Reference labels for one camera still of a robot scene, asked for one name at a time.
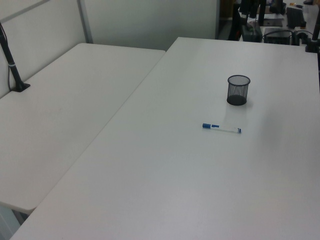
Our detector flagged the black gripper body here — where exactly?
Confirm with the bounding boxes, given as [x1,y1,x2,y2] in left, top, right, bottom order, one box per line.
[238,0,259,18]

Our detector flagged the blue and white marker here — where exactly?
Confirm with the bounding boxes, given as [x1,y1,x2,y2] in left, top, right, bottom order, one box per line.
[201,122,243,134]

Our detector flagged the dark leaning stand with red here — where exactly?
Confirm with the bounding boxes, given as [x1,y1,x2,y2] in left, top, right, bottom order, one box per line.
[227,2,243,41]

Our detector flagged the black monitor stand pole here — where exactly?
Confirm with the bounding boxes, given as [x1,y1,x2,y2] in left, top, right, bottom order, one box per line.
[257,0,267,26]

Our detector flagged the white papers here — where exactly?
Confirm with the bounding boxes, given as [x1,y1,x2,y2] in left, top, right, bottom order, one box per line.
[264,12,286,27]

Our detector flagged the black box device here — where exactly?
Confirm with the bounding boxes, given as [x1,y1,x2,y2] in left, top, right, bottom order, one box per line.
[263,27,294,46]

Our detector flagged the black clamp stand pole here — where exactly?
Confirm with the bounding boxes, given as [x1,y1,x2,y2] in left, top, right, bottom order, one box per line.
[304,14,320,53]

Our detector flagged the black mesh pen cup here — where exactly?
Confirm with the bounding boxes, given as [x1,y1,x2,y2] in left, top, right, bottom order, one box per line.
[226,74,251,106]

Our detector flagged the black pole with base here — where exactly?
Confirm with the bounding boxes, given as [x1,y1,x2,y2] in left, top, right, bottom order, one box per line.
[0,21,31,93]

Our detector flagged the grey partition frame post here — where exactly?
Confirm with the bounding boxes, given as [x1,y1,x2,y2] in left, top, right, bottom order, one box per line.
[76,0,94,44]

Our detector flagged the black cable along pole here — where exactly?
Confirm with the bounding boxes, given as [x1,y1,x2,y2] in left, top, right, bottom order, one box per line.
[0,24,13,91]

